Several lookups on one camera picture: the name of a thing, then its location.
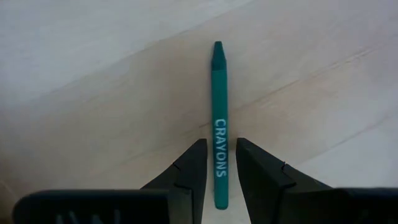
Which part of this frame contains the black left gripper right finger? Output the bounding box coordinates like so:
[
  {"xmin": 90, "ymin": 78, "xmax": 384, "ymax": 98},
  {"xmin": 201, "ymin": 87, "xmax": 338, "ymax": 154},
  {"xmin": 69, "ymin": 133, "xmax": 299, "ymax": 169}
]
[{"xmin": 235, "ymin": 137, "xmax": 398, "ymax": 224}]

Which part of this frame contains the green crayon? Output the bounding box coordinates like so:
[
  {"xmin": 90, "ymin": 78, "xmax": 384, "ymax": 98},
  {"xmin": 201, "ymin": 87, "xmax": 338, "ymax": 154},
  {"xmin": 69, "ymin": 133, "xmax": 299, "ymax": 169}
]
[{"xmin": 211, "ymin": 40, "xmax": 229, "ymax": 210}]

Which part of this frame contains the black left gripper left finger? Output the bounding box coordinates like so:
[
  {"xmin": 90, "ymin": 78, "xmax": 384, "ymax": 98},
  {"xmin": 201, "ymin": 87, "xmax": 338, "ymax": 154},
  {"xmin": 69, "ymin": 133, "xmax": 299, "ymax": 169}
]
[{"xmin": 12, "ymin": 138, "xmax": 208, "ymax": 224}]

